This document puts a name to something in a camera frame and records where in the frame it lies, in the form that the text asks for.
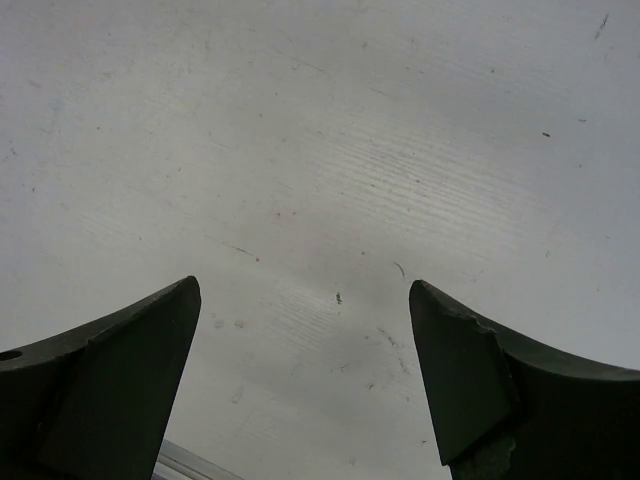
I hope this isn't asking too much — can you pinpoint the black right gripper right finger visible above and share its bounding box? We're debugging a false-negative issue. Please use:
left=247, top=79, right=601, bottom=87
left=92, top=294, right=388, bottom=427
left=409, top=280, right=639, bottom=479

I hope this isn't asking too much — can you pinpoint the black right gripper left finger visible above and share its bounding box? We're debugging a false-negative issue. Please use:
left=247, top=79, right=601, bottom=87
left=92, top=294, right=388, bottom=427
left=1, top=276, right=201, bottom=479

